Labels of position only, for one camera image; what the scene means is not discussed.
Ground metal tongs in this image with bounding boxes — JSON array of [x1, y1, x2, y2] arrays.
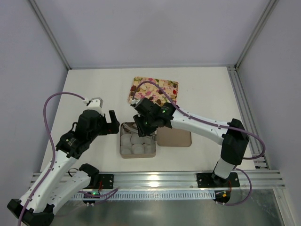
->
[[123, 124, 138, 133]]

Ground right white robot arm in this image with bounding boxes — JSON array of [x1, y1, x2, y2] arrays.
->
[[130, 98, 249, 187]]

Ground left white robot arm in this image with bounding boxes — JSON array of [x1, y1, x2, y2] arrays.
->
[[7, 110, 120, 226]]

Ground white paper cup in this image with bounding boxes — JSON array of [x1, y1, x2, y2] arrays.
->
[[132, 144, 145, 154], [130, 134, 144, 145], [120, 133, 133, 147], [143, 136, 156, 145], [143, 144, 156, 154], [120, 145, 133, 155]]

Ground floral tray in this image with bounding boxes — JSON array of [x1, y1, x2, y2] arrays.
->
[[127, 77, 179, 106]]

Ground gold tin lid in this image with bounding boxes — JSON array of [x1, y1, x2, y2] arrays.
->
[[156, 127, 192, 147]]

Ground gold tin box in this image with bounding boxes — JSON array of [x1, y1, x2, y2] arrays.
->
[[119, 122, 156, 159]]

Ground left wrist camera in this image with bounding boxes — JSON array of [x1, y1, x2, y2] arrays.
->
[[86, 97, 103, 111]]

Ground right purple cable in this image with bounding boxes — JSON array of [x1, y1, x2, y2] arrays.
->
[[131, 81, 266, 207]]

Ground left black mount plate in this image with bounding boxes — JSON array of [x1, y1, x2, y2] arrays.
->
[[89, 174, 114, 190]]

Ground black mount plate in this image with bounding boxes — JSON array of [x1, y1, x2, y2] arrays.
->
[[89, 174, 114, 190], [196, 172, 240, 188]]

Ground white slotted cable duct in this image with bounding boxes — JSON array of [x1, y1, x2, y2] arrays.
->
[[71, 190, 215, 202]]

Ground right black mount plate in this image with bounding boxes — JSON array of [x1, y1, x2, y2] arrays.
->
[[196, 172, 240, 188]]

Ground left aluminium frame post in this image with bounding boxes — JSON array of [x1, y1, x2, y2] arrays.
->
[[27, 0, 71, 70]]

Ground aluminium frame post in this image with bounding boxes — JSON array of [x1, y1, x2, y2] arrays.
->
[[235, 0, 279, 70], [27, 0, 71, 70]]

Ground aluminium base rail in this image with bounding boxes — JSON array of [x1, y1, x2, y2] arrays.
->
[[32, 170, 286, 189]]

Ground right aluminium frame post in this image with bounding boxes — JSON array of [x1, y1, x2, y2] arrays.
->
[[235, 0, 279, 70]]

